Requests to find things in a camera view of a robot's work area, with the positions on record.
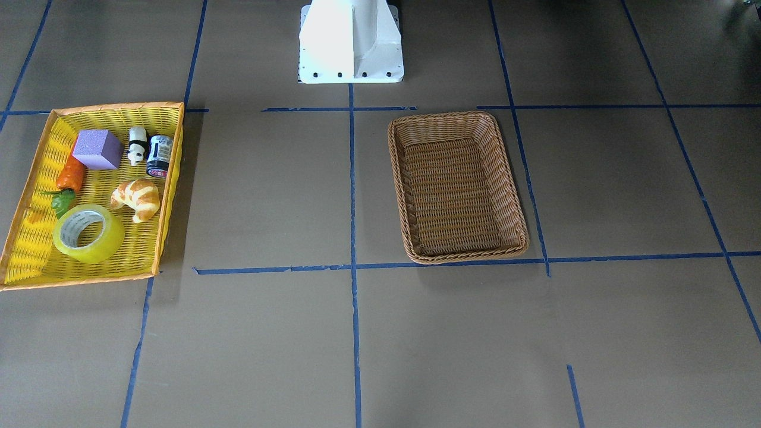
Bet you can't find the yellow clear tape roll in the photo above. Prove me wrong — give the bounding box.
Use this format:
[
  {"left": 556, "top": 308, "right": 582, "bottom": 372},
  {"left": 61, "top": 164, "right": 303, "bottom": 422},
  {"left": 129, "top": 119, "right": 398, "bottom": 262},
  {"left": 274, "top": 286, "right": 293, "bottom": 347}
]
[{"left": 52, "top": 204, "right": 125, "bottom": 265}]

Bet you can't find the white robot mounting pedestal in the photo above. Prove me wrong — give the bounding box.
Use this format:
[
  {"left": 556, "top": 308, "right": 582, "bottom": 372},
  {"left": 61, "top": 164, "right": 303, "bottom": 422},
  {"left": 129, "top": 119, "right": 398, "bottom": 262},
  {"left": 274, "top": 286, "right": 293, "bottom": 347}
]
[{"left": 297, "top": 1, "right": 405, "bottom": 84}]

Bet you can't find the purple foam cube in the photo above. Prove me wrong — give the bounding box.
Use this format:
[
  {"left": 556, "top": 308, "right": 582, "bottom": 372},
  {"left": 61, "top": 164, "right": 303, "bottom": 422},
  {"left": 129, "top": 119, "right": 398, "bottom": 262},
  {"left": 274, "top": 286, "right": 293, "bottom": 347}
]
[{"left": 73, "top": 129, "right": 124, "bottom": 170}]

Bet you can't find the toy croissant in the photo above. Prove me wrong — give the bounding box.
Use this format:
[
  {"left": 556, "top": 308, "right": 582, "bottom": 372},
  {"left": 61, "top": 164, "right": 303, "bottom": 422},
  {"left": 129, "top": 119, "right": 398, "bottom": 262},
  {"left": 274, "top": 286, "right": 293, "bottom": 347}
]
[{"left": 109, "top": 178, "right": 161, "bottom": 223}]

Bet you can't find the brown wicker basket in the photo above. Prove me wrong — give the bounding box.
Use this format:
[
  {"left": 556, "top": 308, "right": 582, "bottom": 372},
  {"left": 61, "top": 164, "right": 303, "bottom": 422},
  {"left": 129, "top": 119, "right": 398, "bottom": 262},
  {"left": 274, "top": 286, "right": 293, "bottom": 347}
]
[{"left": 388, "top": 111, "right": 530, "bottom": 265}]

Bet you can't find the yellow woven plastic basket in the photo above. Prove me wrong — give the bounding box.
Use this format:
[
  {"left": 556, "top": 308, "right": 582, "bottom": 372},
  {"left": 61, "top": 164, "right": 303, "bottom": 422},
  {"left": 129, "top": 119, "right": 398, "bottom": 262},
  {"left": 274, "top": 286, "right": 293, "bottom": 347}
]
[{"left": 2, "top": 101, "right": 185, "bottom": 291}]

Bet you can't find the toy carrot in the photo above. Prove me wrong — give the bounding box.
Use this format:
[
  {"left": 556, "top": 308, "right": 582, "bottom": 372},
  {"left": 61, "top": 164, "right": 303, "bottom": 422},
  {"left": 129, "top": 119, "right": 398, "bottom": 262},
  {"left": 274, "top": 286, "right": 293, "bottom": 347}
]
[{"left": 38, "top": 153, "right": 86, "bottom": 219}]

